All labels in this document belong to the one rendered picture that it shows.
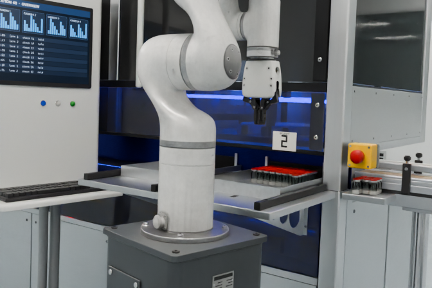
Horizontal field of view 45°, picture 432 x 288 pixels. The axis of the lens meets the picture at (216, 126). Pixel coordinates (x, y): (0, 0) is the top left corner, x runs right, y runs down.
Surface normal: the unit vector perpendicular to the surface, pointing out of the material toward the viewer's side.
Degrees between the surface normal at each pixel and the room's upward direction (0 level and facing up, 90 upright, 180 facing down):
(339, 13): 90
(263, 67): 90
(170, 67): 104
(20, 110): 90
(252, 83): 94
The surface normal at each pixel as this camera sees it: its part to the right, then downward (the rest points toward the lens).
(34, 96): 0.73, 0.06
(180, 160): -0.18, 0.04
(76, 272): -0.58, 0.02
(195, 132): 0.32, -0.01
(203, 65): -0.35, 0.28
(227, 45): 0.66, -0.30
